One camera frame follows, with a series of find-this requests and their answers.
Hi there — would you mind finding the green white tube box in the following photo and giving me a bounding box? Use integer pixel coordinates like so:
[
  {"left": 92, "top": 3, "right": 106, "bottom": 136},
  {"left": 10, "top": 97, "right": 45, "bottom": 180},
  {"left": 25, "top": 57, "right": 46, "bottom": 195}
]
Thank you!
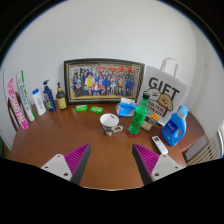
[{"left": 16, "top": 71, "right": 35, "bottom": 121}]

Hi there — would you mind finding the white lotion bottle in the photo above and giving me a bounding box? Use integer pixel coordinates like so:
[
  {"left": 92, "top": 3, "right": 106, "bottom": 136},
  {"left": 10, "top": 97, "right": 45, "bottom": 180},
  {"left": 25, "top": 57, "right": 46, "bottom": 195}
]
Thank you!
[{"left": 32, "top": 89, "right": 46, "bottom": 115}]

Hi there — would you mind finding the framed group photo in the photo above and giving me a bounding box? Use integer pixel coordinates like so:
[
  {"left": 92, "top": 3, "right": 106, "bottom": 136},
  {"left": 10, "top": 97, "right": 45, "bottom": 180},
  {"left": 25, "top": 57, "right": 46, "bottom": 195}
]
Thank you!
[{"left": 64, "top": 58, "right": 144, "bottom": 104}]

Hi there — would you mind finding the rubik's cube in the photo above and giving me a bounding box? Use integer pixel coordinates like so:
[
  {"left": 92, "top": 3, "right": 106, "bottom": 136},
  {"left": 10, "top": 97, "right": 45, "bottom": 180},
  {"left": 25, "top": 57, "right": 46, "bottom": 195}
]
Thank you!
[{"left": 148, "top": 114, "right": 160, "bottom": 126}]

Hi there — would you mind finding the amber pump bottle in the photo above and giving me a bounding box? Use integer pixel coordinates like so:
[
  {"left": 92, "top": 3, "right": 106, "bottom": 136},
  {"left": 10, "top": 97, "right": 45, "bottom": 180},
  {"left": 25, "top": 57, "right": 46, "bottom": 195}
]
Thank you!
[{"left": 56, "top": 83, "right": 67, "bottom": 110}]

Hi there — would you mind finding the white remote control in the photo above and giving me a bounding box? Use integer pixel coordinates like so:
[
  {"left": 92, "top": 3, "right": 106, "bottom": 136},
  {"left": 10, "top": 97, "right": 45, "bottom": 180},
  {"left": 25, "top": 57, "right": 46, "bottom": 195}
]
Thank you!
[{"left": 152, "top": 136, "right": 168, "bottom": 155}]

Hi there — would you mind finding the white radiator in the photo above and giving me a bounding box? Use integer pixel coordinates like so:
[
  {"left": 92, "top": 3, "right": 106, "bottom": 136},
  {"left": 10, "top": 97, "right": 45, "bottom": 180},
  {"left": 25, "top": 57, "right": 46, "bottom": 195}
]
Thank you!
[{"left": 186, "top": 139, "right": 217, "bottom": 166}]

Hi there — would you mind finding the white gift paper bag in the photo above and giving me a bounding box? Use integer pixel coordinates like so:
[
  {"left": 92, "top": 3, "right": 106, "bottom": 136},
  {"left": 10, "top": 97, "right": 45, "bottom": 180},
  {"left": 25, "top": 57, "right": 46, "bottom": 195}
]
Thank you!
[{"left": 137, "top": 58, "right": 188, "bottom": 125}]

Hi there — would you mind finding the pink Chaopai tube box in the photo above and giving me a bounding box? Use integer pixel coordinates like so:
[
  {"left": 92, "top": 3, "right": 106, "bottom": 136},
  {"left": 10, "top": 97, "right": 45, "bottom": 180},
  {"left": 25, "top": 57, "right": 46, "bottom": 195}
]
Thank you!
[{"left": 7, "top": 80, "right": 28, "bottom": 130}]

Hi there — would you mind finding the left green soap bar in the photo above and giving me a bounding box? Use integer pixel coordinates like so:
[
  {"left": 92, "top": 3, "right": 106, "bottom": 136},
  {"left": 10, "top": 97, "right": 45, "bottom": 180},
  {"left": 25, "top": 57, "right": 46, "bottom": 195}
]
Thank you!
[{"left": 76, "top": 105, "right": 88, "bottom": 112}]

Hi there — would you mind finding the green soap bar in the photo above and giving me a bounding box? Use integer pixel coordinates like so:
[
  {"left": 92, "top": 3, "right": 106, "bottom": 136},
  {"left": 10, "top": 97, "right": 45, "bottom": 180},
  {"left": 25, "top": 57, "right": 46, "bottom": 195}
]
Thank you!
[
  {"left": 90, "top": 106, "right": 103, "bottom": 114},
  {"left": 76, "top": 105, "right": 88, "bottom": 112}
]

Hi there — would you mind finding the dark blue pump bottle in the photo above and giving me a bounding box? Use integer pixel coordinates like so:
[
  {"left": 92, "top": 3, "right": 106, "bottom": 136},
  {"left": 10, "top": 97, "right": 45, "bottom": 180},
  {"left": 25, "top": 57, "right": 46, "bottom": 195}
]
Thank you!
[{"left": 43, "top": 81, "right": 56, "bottom": 111}]

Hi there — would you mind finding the wooden chair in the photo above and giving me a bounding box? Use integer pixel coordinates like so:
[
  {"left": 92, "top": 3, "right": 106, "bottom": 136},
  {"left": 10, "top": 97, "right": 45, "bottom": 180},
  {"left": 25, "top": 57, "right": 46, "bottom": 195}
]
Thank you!
[{"left": 7, "top": 92, "right": 22, "bottom": 132}]

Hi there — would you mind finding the right green soap bar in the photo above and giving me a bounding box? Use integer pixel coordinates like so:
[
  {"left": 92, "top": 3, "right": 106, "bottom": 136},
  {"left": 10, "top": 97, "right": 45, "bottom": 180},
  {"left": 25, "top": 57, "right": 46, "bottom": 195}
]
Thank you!
[{"left": 90, "top": 106, "right": 103, "bottom": 114}]

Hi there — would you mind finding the blue detergent bottle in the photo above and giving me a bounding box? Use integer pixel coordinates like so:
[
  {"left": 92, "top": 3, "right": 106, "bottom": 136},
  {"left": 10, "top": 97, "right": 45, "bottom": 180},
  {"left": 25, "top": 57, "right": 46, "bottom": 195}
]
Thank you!
[{"left": 162, "top": 105, "right": 189, "bottom": 146}]

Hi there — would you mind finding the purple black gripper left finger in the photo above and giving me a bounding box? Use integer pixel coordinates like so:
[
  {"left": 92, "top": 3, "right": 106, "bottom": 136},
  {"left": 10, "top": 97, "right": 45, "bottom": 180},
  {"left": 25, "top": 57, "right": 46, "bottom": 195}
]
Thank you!
[{"left": 42, "top": 144, "right": 91, "bottom": 185}]

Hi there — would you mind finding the red coaster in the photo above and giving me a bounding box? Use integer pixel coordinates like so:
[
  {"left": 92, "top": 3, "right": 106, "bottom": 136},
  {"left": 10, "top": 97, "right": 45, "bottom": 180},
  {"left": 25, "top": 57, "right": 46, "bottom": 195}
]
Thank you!
[{"left": 125, "top": 128, "right": 140, "bottom": 138}]

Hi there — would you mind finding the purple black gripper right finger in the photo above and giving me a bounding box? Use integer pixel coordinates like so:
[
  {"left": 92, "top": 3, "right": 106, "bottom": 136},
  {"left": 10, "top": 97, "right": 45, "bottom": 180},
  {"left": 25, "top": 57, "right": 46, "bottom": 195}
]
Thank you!
[{"left": 132, "top": 143, "right": 182, "bottom": 185}]

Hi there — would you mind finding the camouflage ceramic mug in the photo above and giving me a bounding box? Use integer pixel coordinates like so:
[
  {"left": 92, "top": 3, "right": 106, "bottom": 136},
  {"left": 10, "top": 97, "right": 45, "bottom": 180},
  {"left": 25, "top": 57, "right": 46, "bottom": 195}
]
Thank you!
[{"left": 100, "top": 113, "right": 123, "bottom": 136}]

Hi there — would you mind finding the green plastic soda bottle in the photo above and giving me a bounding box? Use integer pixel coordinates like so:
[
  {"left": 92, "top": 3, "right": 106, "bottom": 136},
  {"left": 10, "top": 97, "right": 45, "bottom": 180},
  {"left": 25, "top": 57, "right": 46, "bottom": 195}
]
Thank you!
[{"left": 128, "top": 92, "right": 149, "bottom": 134}]

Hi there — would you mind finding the blue tissue pack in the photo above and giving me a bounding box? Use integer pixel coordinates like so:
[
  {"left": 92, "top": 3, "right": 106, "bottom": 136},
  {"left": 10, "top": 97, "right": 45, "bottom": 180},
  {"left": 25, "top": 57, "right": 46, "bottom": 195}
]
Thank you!
[{"left": 115, "top": 98, "right": 137, "bottom": 117}]

